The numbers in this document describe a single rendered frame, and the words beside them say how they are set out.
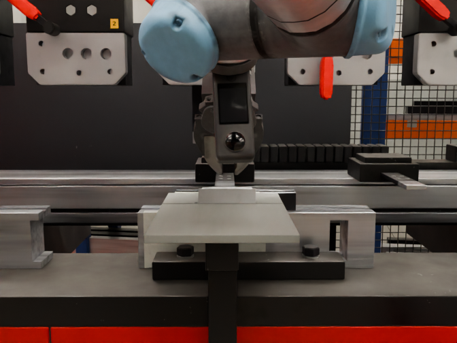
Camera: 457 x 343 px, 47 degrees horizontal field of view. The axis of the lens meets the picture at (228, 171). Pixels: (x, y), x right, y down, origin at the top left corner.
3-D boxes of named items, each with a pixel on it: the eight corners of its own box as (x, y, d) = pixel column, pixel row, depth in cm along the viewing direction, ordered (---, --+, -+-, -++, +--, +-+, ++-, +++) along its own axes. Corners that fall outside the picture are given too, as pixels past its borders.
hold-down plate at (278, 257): (151, 280, 81) (151, 261, 81) (156, 269, 86) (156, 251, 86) (345, 280, 81) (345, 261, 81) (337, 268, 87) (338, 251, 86)
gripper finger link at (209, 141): (222, 151, 82) (226, 106, 75) (222, 180, 78) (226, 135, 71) (202, 150, 81) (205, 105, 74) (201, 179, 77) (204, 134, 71)
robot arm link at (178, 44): (234, 7, 41) (274, -54, 48) (116, 16, 45) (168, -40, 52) (256, 90, 46) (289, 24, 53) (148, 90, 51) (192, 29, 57)
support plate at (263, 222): (143, 243, 60) (143, 235, 60) (168, 199, 86) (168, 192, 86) (300, 243, 60) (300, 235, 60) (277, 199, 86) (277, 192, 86)
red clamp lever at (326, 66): (321, 99, 77) (323, 31, 76) (316, 99, 81) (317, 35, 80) (333, 99, 77) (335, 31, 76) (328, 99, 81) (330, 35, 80)
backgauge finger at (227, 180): (190, 197, 91) (190, 168, 90) (198, 174, 116) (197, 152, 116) (259, 197, 91) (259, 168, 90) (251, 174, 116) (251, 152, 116)
